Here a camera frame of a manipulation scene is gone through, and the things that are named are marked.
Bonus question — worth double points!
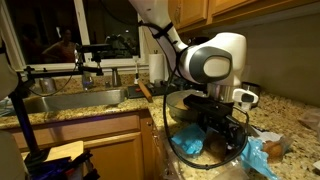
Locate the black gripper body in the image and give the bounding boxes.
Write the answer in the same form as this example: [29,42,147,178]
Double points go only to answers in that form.
[199,111,248,143]

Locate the clear and blue plastic bag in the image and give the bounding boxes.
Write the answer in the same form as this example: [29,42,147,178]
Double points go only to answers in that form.
[166,123,294,180]

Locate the blue lit glass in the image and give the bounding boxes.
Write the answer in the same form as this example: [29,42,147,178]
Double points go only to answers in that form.
[82,71,94,91]

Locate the stainless steel cup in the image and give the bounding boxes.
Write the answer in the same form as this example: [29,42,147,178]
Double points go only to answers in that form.
[241,81,262,108]

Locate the black tray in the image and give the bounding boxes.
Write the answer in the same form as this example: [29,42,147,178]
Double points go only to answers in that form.
[127,82,169,99]

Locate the white paper towel roll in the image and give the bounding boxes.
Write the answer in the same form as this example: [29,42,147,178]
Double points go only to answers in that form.
[148,53,167,84]

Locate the wooden lower cabinet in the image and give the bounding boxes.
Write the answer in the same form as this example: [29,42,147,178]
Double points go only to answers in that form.
[0,109,168,180]

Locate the wooden cabinet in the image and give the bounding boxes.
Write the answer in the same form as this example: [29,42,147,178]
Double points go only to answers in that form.
[168,0,320,34]
[0,109,168,180]

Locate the white dish brush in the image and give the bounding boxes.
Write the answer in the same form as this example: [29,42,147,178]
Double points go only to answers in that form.
[133,59,141,85]

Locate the steel faucet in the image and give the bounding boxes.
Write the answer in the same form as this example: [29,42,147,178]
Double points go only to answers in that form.
[110,66,123,88]

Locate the wooden upper cabinet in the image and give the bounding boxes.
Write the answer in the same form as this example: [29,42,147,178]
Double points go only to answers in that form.
[168,0,320,34]

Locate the stainless steel sink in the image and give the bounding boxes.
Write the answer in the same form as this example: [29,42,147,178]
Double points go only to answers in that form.
[23,89,128,114]

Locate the wooden base board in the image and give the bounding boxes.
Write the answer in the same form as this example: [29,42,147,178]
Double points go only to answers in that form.
[21,140,85,163]

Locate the blue and red clamp tools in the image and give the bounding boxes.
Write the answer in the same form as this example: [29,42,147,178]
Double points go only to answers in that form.
[29,151,101,180]

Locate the white framed kitchen window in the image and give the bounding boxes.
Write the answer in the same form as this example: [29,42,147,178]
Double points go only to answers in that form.
[0,0,149,72]

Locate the clear glass jar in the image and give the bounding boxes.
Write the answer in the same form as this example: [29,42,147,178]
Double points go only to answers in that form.
[39,77,57,94]

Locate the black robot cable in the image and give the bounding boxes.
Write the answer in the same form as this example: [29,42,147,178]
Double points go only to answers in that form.
[138,19,250,171]

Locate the wooden handle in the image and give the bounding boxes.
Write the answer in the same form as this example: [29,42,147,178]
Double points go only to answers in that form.
[138,81,154,104]

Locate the black stereo camera bar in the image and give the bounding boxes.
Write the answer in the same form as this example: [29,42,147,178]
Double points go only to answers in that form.
[76,43,113,55]

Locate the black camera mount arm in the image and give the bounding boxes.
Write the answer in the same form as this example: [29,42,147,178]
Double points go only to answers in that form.
[23,64,104,80]

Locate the black camera stand pole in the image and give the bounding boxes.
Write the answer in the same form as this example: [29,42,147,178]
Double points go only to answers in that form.
[9,89,46,166]

